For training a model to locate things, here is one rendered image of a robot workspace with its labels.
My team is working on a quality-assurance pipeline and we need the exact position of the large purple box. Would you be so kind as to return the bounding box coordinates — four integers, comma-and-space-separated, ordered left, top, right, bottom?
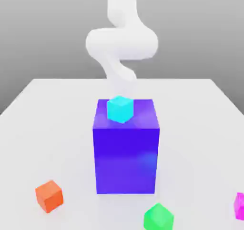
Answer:
92, 98, 160, 195

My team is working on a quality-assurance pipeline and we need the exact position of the small cyan cube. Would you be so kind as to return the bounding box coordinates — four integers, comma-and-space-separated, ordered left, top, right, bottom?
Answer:
107, 95, 134, 124

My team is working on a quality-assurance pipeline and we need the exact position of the small orange cube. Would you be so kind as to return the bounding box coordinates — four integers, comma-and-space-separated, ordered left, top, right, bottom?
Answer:
35, 180, 64, 214

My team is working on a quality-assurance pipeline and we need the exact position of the small green cube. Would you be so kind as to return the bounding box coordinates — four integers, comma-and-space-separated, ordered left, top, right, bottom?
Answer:
143, 203, 175, 230

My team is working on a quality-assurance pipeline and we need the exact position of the small magenta cube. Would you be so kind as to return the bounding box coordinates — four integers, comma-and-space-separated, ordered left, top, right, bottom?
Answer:
234, 191, 244, 220

